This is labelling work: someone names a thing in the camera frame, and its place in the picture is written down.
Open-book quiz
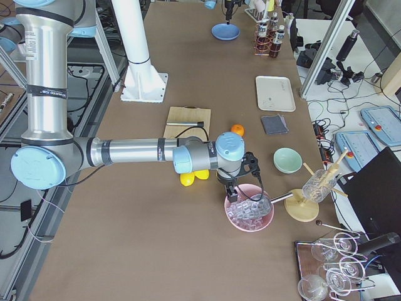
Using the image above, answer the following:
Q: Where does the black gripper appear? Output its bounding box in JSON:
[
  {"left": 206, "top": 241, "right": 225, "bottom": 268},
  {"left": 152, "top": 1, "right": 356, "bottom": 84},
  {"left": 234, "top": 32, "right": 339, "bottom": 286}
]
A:
[
  {"left": 217, "top": 152, "right": 260, "bottom": 203},
  {"left": 224, "top": 0, "right": 243, "bottom": 24}
]

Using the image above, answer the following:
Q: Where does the blue plate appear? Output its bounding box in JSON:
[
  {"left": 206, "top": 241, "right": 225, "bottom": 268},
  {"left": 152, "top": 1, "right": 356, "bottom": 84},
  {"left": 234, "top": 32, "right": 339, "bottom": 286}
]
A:
[{"left": 211, "top": 23, "right": 241, "bottom": 41}]

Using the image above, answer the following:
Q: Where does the orange mandarin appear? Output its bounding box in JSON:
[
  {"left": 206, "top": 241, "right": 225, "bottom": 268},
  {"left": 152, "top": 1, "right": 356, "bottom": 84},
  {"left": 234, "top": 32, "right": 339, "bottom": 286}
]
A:
[{"left": 231, "top": 124, "right": 245, "bottom": 137}]

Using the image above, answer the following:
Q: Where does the pink ice bowl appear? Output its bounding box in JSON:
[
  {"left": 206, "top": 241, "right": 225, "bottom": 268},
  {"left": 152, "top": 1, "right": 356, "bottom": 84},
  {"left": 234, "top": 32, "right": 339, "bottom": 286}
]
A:
[{"left": 224, "top": 184, "right": 274, "bottom": 232}]

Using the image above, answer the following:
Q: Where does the steel ice scoop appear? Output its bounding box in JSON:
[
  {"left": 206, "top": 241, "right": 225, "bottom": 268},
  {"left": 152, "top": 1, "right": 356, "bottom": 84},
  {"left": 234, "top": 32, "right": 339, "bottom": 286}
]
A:
[{"left": 247, "top": 192, "right": 293, "bottom": 218}]

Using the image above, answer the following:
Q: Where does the yellow lemon lower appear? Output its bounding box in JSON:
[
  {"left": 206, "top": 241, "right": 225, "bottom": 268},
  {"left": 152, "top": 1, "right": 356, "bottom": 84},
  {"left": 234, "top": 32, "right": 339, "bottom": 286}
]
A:
[{"left": 194, "top": 169, "right": 210, "bottom": 180}]

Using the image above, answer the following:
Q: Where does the yellow lemon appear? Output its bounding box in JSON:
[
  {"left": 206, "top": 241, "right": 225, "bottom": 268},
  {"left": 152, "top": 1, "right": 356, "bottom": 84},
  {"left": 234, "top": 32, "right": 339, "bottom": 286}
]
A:
[
  {"left": 180, "top": 172, "right": 195, "bottom": 187},
  {"left": 194, "top": 169, "right": 210, "bottom": 180}
]

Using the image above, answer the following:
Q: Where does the tea bottle top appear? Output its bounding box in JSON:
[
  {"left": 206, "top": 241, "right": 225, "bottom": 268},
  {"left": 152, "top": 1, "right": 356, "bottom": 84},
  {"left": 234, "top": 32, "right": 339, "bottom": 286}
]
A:
[{"left": 256, "top": 18, "right": 269, "bottom": 54}]

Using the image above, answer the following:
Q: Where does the tea bottle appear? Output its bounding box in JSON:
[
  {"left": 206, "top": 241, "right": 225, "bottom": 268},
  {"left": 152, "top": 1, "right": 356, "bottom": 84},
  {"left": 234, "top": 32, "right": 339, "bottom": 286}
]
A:
[
  {"left": 256, "top": 18, "right": 269, "bottom": 54},
  {"left": 269, "top": 12, "right": 278, "bottom": 36},
  {"left": 269, "top": 25, "right": 285, "bottom": 58}
]

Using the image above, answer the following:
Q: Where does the tea bottle lower right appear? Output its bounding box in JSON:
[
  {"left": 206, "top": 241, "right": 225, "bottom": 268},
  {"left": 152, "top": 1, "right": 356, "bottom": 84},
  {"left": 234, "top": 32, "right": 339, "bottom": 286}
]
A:
[{"left": 269, "top": 12, "right": 278, "bottom": 36}]

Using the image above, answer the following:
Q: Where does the yellow lemon upper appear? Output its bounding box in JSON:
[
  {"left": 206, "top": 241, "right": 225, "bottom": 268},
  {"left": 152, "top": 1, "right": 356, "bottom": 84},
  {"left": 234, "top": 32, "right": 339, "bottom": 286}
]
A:
[{"left": 180, "top": 172, "right": 195, "bottom": 187}]

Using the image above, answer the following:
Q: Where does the tea bottle lower left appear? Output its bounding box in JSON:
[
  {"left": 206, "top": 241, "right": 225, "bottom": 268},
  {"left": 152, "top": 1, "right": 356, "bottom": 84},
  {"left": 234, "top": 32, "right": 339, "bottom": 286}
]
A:
[{"left": 269, "top": 25, "right": 285, "bottom": 58}]

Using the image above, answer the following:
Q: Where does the green bowl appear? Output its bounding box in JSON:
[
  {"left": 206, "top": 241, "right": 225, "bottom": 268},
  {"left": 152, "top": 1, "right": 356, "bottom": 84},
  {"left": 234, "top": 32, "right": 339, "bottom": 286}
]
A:
[{"left": 273, "top": 148, "right": 303, "bottom": 174}]

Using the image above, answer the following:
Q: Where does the wooden cup tree stand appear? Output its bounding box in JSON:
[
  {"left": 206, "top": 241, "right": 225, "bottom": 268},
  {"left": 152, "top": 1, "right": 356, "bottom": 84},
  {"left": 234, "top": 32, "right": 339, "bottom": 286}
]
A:
[{"left": 284, "top": 149, "right": 348, "bottom": 222}]

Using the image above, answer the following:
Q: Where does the steel muddler black tip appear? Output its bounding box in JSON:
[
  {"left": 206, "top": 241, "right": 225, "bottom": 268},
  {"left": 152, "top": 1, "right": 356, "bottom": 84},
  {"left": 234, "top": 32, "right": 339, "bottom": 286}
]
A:
[{"left": 166, "top": 121, "right": 204, "bottom": 127}]

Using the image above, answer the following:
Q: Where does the grey folded cloth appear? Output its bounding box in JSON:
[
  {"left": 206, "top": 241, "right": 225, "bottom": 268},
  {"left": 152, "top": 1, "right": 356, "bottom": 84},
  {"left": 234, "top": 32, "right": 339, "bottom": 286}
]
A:
[{"left": 261, "top": 114, "right": 289, "bottom": 135}]

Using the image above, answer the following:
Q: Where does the glass mug on stand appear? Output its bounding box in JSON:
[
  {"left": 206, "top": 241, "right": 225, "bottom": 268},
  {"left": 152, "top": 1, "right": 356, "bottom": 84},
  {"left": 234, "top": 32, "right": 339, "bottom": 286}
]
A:
[{"left": 302, "top": 169, "right": 336, "bottom": 203}]

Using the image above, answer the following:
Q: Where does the cream rabbit tray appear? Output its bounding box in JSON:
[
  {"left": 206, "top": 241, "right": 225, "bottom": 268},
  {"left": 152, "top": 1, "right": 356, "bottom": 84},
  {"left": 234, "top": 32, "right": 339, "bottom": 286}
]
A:
[{"left": 256, "top": 75, "right": 296, "bottom": 112}]

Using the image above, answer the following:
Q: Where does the wooden cutting board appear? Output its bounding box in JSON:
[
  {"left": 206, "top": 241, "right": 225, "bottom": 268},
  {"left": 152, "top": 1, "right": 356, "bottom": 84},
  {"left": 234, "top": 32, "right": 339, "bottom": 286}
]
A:
[{"left": 164, "top": 107, "right": 211, "bottom": 139}]

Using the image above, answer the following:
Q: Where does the wine glass rack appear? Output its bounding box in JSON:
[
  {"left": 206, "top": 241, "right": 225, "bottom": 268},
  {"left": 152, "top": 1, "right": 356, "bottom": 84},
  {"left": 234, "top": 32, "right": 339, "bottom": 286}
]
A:
[{"left": 294, "top": 231, "right": 375, "bottom": 300}]

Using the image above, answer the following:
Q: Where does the teach pendant near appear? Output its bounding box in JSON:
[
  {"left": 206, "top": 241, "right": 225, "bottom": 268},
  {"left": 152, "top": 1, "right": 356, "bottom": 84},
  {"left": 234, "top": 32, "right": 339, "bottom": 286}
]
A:
[{"left": 335, "top": 130, "right": 381, "bottom": 172}]

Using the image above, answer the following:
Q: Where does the teach pendant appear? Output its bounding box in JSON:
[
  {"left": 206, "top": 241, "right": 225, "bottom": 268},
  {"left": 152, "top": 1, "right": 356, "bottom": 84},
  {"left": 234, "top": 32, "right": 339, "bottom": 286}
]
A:
[
  {"left": 335, "top": 130, "right": 381, "bottom": 172},
  {"left": 360, "top": 106, "right": 400, "bottom": 147}
]

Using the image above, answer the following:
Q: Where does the teach pendant far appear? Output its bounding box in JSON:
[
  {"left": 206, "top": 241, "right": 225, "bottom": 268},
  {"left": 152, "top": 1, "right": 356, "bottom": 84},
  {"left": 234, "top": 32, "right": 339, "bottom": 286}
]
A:
[{"left": 360, "top": 106, "right": 400, "bottom": 147}]

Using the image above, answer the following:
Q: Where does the copper wire bottle rack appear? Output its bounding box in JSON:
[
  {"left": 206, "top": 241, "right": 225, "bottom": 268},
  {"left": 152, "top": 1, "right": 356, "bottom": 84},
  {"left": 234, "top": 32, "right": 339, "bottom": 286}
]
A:
[{"left": 253, "top": 23, "right": 273, "bottom": 56}]

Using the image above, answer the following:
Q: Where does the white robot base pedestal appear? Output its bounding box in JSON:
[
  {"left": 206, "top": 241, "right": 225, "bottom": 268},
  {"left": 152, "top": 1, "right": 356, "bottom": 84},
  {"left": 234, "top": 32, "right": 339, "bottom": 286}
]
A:
[{"left": 112, "top": 0, "right": 168, "bottom": 103}]

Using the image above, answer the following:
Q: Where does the aluminium frame post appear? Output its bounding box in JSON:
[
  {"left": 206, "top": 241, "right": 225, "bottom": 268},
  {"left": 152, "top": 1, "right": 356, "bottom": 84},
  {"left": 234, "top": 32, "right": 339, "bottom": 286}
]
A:
[{"left": 299, "top": 0, "right": 355, "bottom": 99}]

